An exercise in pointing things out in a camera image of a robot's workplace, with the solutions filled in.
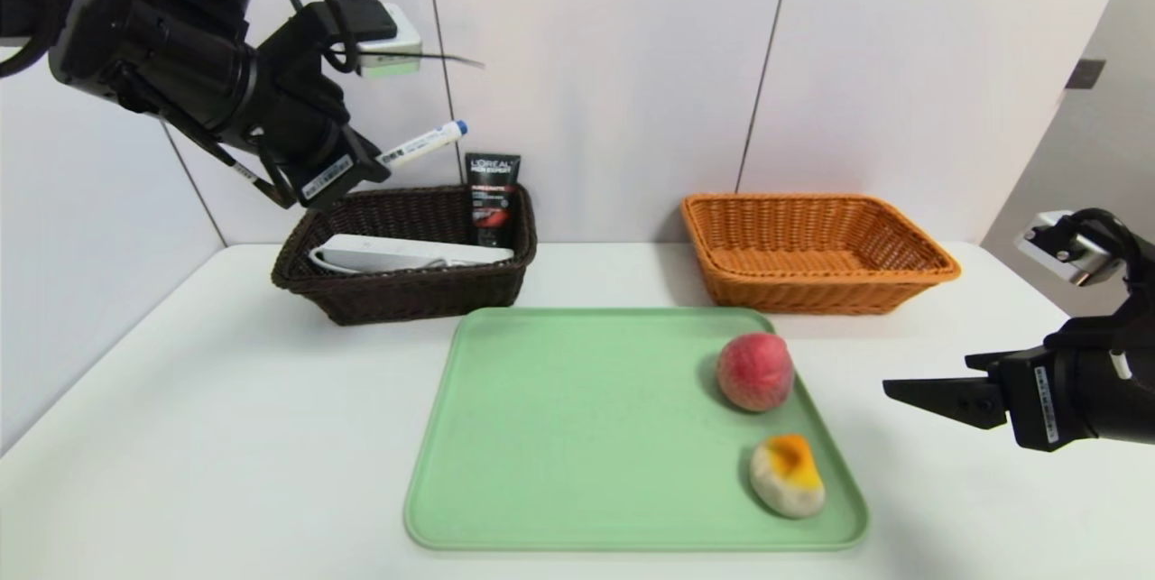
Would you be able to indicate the red peach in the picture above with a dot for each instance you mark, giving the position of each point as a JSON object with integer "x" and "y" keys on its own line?
{"x": 756, "y": 372}

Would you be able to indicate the orange wicker basket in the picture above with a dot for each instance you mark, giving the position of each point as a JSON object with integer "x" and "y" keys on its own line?
{"x": 812, "y": 291}

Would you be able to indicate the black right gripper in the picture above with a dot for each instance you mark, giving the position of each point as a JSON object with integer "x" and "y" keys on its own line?
{"x": 1036, "y": 401}

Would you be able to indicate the dark wall plate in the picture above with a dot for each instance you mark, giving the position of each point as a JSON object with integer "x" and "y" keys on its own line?
{"x": 1085, "y": 75}

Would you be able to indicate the dark brown wicker basket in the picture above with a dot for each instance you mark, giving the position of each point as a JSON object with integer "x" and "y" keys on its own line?
{"x": 406, "y": 300}

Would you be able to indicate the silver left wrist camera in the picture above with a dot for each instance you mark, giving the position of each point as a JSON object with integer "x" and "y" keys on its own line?
{"x": 397, "y": 43}

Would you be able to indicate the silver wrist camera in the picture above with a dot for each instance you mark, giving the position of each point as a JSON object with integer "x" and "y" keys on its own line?
{"x": 1069, "y": 248}
{"x": 397, "y": 43}

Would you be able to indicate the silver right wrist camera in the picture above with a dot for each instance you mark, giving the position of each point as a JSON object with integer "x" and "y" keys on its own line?
{"x": 1069, "y": 248}

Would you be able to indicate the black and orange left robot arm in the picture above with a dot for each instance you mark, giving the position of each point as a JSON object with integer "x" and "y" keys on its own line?
{"x": 135, "y": 30}

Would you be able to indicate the light green plastic tray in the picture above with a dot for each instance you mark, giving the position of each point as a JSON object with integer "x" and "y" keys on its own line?
{"x": 586, "y": 436}

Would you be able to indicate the white marker with blue cap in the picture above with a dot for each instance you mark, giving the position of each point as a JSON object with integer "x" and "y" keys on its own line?
{"x": 420, "y": 144}

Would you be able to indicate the black face wash tube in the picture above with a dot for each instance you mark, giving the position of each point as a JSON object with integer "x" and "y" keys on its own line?
{"x": 492, "y": 201}

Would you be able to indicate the thin black zip tie tail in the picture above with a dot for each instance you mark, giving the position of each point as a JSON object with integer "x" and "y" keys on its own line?
{"x": 460, "y": 61}

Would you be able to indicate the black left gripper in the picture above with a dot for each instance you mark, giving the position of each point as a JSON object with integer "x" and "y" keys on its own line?
{"x": 332, "y": 174}

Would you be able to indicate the cream bun with orange top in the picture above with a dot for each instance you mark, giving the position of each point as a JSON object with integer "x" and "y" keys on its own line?
{"x": 787, "y": 488}

